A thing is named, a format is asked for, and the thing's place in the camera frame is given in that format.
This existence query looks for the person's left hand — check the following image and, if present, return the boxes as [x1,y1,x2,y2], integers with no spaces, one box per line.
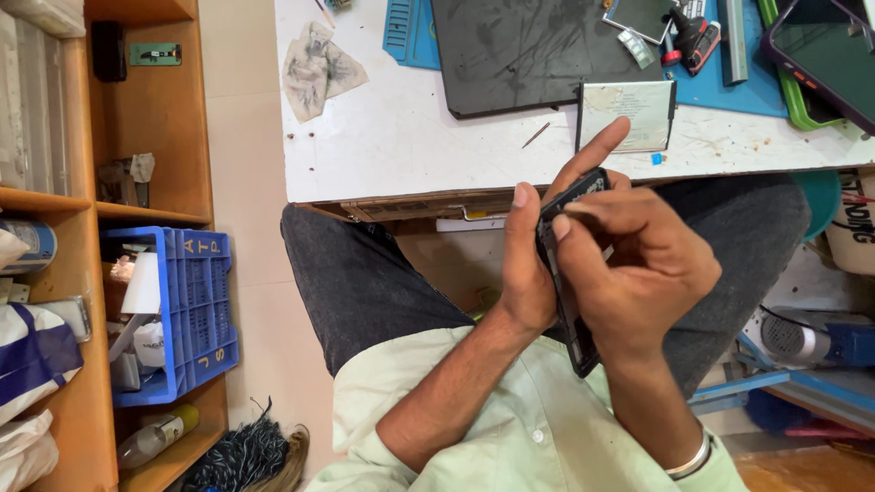
[498,115,633,337]

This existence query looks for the person's right hand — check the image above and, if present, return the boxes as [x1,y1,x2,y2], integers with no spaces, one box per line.
[550,184,723,368]

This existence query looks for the black smartphone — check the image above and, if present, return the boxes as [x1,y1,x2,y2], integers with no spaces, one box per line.
[535,167,613,379]

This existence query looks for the thin metal pin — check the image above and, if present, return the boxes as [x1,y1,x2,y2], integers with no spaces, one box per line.
[521,122,552,150]

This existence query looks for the blue and grey heat gun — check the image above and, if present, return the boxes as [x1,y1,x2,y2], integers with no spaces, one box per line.
[757,309,875,370]

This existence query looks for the dark grey trousers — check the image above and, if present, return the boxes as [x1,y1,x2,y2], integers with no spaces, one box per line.
[280,174,812,399]

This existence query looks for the light green shirt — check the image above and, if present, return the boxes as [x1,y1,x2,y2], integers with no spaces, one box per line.
[304,324,749,492]

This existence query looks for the silver flat phone battery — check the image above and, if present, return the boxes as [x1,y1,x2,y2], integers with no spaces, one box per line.
[576,81,678,154]

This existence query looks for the silver wrist bangle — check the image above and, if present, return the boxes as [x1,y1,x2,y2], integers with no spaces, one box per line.
[665,425,713,481]

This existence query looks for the blue repair mat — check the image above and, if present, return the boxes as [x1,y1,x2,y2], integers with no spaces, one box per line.
[383,0,790,118]

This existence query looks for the white printed bucket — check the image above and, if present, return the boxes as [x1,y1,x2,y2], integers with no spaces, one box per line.
[824,167,875,276]

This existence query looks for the black scratched work plate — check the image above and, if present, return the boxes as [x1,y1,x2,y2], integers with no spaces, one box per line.
[431,0,665,120]

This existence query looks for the green phone case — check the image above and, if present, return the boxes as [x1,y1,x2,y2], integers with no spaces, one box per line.
[757,0,846,132]

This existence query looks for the clear silver tape strip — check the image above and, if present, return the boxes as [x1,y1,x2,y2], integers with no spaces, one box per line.
[617,27,656,70]

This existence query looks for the red and black tool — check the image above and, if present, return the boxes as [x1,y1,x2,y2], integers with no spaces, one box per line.
[685,20,723,75]

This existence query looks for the grey metal bar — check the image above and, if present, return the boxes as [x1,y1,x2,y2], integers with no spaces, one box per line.
[718,0,750,87]

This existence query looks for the black bottle with red cap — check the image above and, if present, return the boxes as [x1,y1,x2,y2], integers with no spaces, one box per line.
[660,7,709,68]

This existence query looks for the small phone display panel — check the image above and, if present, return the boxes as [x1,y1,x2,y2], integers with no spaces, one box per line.
[602,0,679,46]

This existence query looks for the phone in purple case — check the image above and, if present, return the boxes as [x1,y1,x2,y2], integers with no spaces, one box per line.
[761,0,875,136]

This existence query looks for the dirty crumpled tissue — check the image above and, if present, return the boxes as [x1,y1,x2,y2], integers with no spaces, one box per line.
[282,20,370,124]

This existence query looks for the blue plastic crate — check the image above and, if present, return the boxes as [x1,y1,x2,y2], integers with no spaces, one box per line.
[100,227,241,410]

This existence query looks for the dark bristle broom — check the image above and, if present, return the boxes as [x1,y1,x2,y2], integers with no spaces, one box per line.
[179,396,310,492]

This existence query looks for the wooden shelf unit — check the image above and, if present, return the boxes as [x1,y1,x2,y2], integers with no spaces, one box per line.
[0,0,231,492]

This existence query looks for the plastic bottle with yellow cap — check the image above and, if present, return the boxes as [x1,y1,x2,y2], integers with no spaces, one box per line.
[116,405,201,471]

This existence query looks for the green circuit board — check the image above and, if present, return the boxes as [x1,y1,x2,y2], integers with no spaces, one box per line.
[129,43,183,67]

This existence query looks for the black small box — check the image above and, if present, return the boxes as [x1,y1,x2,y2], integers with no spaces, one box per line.
[92,20,128,83]

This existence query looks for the white and blue bag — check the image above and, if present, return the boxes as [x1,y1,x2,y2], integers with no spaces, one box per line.
[0,302,85,426]

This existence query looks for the clear plastic storage boxes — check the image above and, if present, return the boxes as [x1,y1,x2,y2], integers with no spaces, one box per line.
[0,0,87,196]

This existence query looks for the white plastic bag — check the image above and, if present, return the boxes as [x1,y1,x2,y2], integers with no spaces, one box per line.
[0,410,60,492]

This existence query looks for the blue metal frame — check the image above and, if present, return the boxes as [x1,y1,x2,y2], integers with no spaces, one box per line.
[687,333,875,438]

